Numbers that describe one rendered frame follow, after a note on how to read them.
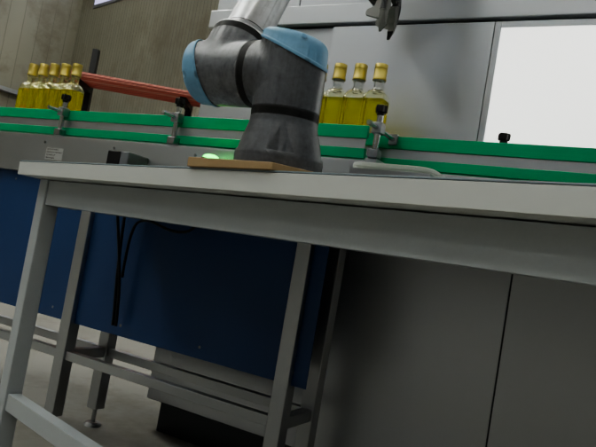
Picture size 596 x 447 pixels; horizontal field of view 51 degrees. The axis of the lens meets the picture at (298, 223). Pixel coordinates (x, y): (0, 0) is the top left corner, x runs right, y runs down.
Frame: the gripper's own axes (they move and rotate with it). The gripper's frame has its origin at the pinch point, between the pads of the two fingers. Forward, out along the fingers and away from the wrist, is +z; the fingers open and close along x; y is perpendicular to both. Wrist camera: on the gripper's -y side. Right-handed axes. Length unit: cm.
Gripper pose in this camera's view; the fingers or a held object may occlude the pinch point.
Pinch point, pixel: (387, 30)
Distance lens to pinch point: 173.6
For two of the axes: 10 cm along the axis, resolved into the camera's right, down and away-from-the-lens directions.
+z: -1.7, 9.8, -0.5
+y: -8.6, -1.2, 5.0
